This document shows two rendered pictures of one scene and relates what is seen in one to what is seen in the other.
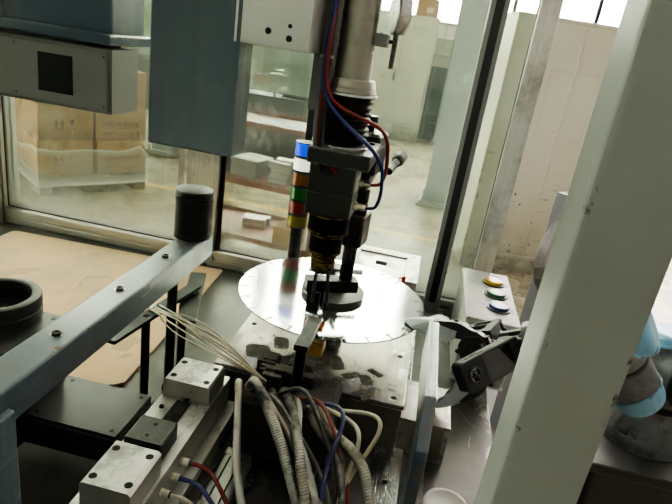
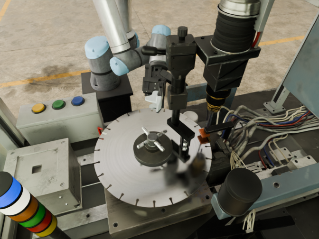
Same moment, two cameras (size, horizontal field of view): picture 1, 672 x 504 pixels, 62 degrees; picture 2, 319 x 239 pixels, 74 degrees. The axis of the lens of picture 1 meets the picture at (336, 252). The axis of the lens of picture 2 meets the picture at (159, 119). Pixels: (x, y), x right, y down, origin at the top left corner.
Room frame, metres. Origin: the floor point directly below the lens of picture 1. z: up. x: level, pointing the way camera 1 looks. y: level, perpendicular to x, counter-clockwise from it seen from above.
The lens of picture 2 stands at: (1.02, 0.32, 1.45)
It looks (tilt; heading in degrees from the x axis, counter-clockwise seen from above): 47 degrees down; 246
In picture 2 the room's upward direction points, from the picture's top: straight up
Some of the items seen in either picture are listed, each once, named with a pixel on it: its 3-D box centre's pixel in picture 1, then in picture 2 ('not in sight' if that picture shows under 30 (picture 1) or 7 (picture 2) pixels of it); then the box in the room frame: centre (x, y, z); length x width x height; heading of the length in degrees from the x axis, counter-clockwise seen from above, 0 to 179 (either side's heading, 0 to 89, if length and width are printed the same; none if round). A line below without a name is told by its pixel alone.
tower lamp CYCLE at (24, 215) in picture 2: (302, 177); (21, 205); (1.18, 0.10, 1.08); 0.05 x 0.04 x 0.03; 82
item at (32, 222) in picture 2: (300, 192); (29, 212); (1.18, 0.10, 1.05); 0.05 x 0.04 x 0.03; 82
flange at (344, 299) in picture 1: (333, 287); (153, 145); (0.90, -0.01, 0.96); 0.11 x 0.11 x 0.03
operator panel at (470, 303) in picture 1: (480, 323); (65, 121); (1.13, -0.35, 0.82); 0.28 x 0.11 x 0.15; 172
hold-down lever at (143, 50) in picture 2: (385, 160); (161, 54); (0.85, -0.05, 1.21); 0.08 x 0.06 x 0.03; 172
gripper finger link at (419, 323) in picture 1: (436, 322); (153, 99); (0.82, -0.18, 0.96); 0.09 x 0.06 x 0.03; 60
